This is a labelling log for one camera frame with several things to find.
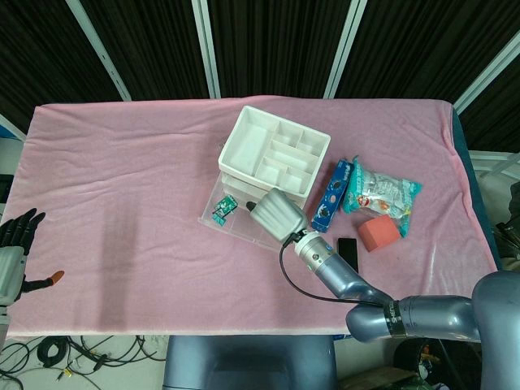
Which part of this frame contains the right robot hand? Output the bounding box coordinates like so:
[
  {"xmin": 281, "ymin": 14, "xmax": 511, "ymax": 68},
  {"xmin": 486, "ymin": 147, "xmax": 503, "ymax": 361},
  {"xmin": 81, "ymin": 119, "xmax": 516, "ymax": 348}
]
[{"xmin": 245, "ymin": 188, "xmax": 309, "ymax": 245}]

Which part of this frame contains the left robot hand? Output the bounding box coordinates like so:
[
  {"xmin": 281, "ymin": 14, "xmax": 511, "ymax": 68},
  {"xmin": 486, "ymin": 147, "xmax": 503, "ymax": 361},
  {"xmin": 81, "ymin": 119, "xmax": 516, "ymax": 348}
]
[{"xmin": 0, "ymin": 208, "xmax": 65, "ymax": 302}]

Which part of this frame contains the clear plastic box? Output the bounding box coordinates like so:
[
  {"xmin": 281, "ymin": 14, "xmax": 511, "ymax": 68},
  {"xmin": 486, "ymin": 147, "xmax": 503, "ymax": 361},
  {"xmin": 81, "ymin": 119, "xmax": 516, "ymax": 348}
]
[{"xmin": 197, "ymin": 140, "xmax": 285, "ymax": 250}]

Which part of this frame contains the pink tablecloth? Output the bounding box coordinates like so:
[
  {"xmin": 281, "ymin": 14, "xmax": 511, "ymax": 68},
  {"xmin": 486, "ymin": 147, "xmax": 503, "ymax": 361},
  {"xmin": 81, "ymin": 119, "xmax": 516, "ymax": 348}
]
[{"xmin": 5, "ymin": 95, "xmax": 500, "ymax": 338}]

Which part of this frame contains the green packet with print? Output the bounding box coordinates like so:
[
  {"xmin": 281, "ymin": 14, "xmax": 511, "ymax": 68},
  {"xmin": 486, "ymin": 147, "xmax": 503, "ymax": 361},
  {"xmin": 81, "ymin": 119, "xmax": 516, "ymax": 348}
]
[{"xmin": 214, "ymin": 195, "xmax": 238, "ymax": 216}]

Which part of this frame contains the blue cookie box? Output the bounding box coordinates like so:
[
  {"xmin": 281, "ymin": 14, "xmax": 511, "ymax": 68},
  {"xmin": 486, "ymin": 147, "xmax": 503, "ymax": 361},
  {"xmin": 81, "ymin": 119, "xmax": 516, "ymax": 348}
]
[{"xmin": 311, "ymin": 158, "xmax": 354, "ymax": 234}]

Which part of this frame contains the white compartment organizer box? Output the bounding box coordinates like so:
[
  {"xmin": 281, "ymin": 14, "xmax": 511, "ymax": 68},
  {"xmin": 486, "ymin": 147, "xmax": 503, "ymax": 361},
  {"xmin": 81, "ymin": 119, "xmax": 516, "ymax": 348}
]
[{"xmin": 218, "ymin": 105, "xmax": 331, "ymax": 207}]

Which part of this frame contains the black smartphone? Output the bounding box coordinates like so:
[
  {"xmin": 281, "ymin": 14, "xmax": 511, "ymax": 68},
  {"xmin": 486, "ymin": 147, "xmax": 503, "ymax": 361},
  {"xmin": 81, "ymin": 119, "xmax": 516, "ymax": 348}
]
[{"xmin": 337, "ymin": 237, "xmax": 360, "ymax": 275}]

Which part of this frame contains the red foam cube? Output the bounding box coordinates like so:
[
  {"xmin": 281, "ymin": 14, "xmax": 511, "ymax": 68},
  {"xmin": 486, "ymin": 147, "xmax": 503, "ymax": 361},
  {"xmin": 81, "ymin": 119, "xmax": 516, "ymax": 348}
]
[{"xmin": 357, "ymin": 214, "xmax": 401, "ymax": 254}]

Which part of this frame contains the teal snack bag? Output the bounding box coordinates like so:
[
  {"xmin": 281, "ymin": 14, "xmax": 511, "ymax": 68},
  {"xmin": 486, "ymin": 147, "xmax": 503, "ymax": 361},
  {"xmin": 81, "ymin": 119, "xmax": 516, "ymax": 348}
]
[{"xmin": 341, "ymin": 156, "xmax": 424, "ymax": 239}]

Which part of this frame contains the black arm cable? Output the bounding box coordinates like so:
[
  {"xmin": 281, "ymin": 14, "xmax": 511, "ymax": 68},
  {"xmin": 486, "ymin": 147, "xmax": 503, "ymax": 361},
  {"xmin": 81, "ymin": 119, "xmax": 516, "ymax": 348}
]
[{"xmin": 278, "ymin": 231, "xmax": 389, "ymax": 306}]

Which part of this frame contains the floor cable bundle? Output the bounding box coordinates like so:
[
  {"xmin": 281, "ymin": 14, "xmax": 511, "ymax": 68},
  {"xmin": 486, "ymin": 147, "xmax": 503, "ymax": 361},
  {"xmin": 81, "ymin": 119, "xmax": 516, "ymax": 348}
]
[{"xmin": 0, "ymin": 334, "xmax": 167, "ymax": 390}]

